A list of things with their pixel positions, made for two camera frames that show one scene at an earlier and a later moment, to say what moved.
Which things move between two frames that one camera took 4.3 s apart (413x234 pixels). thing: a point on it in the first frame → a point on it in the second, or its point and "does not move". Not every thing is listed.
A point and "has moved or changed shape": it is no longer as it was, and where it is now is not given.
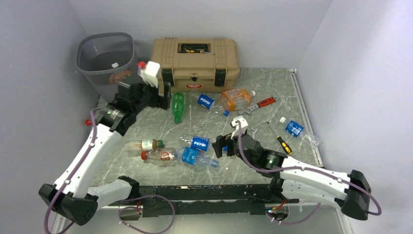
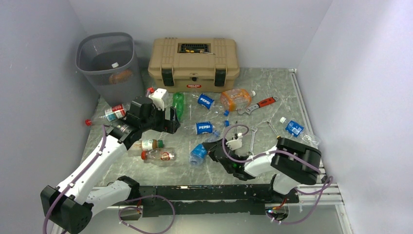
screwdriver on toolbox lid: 197,51 does not move
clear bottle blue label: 195,157 has moved or changed shape
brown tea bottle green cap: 144,145 does not move
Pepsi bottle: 201,143 → 206,126
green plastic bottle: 178,106 does not move
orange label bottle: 235,100 does not move
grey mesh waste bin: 105,60 does not move
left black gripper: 159,101 → 170,126
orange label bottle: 117,77 does not move
